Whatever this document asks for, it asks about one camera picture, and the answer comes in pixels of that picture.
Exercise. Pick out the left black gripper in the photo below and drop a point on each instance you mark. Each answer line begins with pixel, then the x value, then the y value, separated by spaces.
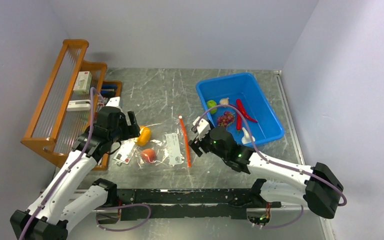
pixel 131 130

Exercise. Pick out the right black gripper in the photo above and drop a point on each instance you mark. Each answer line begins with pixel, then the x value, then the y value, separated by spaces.
pixel 195 144

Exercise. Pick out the yellow fake bell pepper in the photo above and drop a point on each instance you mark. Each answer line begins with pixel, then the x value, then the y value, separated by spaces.
pixel 145 134

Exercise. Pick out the red fake grape bunch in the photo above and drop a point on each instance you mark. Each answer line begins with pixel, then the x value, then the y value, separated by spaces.
pixel 226 119

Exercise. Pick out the clear zip top bag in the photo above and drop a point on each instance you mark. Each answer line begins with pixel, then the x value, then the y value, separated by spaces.
pixel 169 144

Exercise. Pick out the fake peach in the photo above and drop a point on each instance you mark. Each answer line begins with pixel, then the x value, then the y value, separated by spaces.
pixel 148 155

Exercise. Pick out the green fake fruit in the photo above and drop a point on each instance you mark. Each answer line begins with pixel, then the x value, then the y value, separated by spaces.
pixel 212 106

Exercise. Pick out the fake mushroom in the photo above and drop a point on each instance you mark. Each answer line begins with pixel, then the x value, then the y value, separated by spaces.
pixel 247 138

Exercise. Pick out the fake garlic bulb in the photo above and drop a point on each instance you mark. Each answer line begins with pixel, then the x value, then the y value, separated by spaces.
pixel 224 101

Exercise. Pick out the red fake chili pepper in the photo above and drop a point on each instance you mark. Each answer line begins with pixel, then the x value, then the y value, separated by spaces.
pixel 240 105

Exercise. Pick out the blue plastic bin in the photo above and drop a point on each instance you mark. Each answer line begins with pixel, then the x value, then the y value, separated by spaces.
pixel 243 92

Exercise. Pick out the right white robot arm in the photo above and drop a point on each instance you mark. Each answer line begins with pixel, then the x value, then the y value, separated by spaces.
pixel 315 187

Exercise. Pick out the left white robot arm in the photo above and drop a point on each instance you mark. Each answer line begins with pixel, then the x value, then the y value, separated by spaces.
pixel 52 215

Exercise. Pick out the white blister pack card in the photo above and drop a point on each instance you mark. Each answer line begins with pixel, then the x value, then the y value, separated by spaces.
pixel 125 152

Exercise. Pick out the blue marker pens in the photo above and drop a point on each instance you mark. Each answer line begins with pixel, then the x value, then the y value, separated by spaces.
pixel 109 90

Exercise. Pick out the white flat device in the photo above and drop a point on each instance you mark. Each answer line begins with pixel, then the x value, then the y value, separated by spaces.
pixel 78 105

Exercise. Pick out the orange wooden rack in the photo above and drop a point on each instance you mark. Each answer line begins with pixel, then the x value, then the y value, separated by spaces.
pixel 53 129

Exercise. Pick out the white box with red label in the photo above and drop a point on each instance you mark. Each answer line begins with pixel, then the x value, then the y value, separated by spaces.
pixel 83 83

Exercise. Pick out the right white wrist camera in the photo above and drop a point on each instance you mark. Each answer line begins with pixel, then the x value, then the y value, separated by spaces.
pixel 201 127

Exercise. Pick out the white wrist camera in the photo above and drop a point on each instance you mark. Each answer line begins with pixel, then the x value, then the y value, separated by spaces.
pixel 115 102
pixel 201 127

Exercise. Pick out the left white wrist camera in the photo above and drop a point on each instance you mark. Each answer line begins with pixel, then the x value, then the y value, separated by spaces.
pixel 115 102

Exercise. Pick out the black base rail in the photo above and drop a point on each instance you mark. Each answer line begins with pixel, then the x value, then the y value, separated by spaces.
pixel 191 203

